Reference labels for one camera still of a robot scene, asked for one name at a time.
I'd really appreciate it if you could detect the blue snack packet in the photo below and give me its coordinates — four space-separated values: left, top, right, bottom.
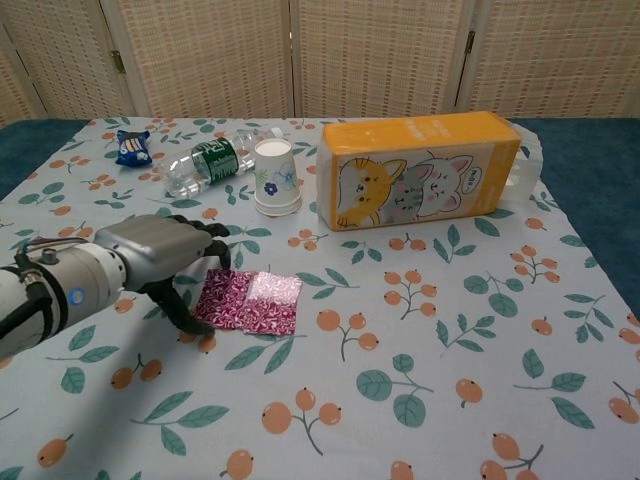
114 128 153 168

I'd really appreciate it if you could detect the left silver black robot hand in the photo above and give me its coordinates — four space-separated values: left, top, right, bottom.
93 213 232 337

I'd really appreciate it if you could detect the white floral paper cup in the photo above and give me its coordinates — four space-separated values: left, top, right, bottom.
253 138 303 217

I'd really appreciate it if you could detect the floral print tablecloth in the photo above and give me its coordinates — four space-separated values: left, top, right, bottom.
0 115 640 480

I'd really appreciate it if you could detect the clear plastic water bottle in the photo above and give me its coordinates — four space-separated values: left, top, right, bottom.
160 127 284 199

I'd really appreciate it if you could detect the orange cat tissue pack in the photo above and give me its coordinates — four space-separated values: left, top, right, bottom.
315 110 544 233

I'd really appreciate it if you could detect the woven folding screen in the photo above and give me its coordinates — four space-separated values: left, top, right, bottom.
0 0 640 129

